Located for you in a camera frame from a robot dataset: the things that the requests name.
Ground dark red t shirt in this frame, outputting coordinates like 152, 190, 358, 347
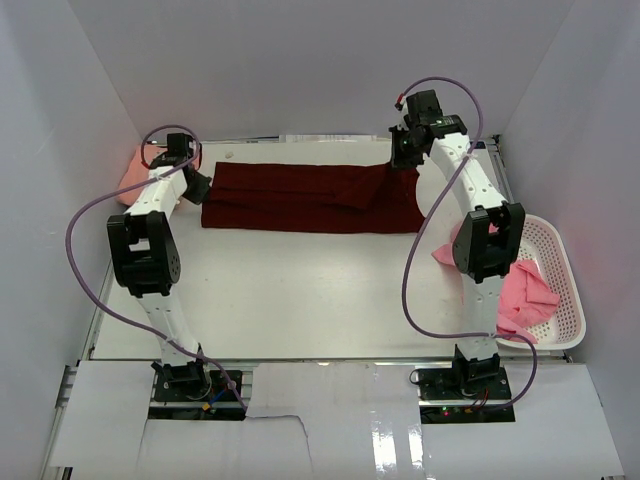
201, 162, 424, 234

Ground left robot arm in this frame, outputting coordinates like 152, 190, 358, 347
107, 133, 212, 399

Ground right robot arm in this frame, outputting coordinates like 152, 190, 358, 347
390, 90, 525, 399

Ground folded salmon t shirt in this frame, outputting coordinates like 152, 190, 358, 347
116, 144, 165, 206

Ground papers behind table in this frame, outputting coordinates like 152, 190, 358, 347
278, 134, 377, 143

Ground white perforated plastic basket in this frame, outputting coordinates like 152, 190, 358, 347
518, 215, 586, 354

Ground pink t shirt in basket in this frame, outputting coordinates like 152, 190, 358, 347
431, 227, 560, 346

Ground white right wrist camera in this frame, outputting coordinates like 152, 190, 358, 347
394, 94, 409, 130

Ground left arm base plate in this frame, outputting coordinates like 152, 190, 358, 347
152, 361, 243, 407

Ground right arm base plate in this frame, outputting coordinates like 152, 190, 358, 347
409, 368, 512, 403

